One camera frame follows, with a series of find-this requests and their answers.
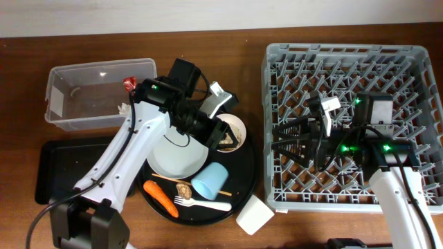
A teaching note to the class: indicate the black rectangular tray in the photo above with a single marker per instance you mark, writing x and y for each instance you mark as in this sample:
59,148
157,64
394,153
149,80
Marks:
64,162

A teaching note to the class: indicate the wooden chopstick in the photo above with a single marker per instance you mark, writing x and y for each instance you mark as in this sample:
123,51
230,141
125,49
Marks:
186,183

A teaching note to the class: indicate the brown food scrap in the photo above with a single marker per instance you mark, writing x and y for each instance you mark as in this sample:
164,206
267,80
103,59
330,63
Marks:
184,191

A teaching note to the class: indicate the grey dishwasher rack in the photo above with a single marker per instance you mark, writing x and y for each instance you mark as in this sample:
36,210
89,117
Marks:
292,72

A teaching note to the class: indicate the grey plate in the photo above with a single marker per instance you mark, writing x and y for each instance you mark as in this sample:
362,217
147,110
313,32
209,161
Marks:
177,156

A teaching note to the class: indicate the white plastic fork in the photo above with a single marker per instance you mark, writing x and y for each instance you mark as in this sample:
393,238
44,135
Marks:
222,206

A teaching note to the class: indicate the light blue cup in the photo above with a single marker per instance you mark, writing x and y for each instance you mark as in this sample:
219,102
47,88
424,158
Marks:
210,180

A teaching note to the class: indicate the white tissue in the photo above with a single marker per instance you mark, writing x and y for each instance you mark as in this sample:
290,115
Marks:
124,109

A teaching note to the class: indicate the pink bowl with scraps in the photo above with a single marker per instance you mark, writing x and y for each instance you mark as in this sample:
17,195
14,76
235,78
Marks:
238,128

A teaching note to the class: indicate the red snack wrapper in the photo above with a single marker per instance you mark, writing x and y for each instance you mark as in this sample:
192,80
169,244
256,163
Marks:
130,84

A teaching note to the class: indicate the round black tray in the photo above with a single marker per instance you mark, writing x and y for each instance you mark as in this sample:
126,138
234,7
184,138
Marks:
243,170

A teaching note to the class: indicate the white cup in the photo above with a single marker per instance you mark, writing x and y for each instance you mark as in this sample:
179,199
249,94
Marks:
254,215

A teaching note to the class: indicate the clear plastic bin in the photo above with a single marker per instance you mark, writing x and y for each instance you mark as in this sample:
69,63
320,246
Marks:
89,96

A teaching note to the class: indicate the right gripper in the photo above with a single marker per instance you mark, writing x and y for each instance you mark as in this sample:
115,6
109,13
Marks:
315,145

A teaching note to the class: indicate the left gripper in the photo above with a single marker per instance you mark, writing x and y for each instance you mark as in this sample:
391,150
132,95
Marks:
216,132

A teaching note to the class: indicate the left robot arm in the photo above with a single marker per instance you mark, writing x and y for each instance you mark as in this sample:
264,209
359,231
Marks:
90,217

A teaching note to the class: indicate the orange carrot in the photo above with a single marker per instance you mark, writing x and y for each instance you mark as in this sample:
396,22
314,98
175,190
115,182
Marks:
153,189

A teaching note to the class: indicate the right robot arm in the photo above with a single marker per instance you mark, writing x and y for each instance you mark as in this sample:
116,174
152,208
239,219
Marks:
390,165

